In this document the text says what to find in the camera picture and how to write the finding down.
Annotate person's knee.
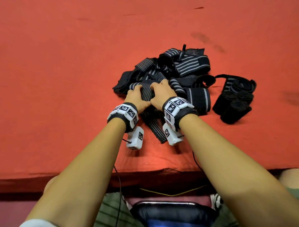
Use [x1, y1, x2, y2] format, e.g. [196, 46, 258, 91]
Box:
[43, 175, 59, 193]
[278, 168, 299, 189]

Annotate white sleeve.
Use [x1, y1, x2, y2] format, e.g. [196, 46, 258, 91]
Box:
[20, 219, 58, 227]

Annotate rolled black wrap with loop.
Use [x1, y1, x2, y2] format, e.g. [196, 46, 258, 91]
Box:
[214, 74, 257, 94]

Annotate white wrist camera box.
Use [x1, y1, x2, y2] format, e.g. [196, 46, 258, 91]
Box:
[126, 126, 144, 150]
[163, 123, 184, 146]

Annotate long black striped wrist wrap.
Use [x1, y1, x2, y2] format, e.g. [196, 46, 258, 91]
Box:
[129, 80, 168, 144]

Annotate green striped shorts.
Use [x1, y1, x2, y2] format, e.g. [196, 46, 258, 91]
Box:
[93, 187, 299, 227]

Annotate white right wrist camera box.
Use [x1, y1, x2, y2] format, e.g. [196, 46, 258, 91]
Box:
[163, 123, 184, 146]

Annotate person's right forearm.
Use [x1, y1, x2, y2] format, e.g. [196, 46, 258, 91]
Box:
[179, 114, 299, 227]

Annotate person's right knee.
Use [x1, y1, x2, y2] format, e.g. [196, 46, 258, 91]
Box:
[278, 168, 299, 189]

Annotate thin yellow cable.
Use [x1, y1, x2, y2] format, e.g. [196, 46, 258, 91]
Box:
[140, 185, 208, 196]

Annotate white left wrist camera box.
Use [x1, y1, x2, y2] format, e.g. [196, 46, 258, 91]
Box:
[126, 126, 144, 150]

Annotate person's left knee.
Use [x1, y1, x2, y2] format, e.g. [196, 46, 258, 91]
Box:
[43, 175, 59, 193]

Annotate black padded seat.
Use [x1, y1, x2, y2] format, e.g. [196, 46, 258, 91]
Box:
[130, 201, 220, 227]

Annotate red table cloth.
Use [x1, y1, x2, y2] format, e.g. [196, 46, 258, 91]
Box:
[0, 0, 299, 193]

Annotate right wrist marker band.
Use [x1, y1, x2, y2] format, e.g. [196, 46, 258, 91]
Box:
[162, 97, 199, 131]

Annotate pile of black striped wraps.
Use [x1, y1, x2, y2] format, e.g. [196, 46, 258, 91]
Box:
[113, 44, 216, 115]

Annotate white and black shoe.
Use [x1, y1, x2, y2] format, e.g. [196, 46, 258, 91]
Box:
[210, 193, 223, 210]

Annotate person's left forearm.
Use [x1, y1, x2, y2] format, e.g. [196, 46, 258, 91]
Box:
[24, 117, 128, 227]

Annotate thin black left cable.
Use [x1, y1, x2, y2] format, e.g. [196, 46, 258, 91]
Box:
[114, 138, 132, 227]

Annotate thin black right cable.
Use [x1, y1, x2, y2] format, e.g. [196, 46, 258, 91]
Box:
[192, 151, 204, 171]

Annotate thin black cable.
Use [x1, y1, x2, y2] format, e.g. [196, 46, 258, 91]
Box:
[192, 151, 204, 171]
[114, 138, 132, 227]

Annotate left wrist marker band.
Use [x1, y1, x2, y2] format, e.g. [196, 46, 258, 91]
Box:
[107, 102, 139, 133]

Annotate wrist marker band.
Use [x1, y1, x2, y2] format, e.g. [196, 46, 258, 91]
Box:
[107, 102, 139, 133]
[162, 97, 199, 131]

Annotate person's right hand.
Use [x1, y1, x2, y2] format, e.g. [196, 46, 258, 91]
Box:
[150, 79, 178, 111]

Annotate person's left hand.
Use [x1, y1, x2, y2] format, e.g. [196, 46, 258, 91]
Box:
[124, 85, 152, 114]

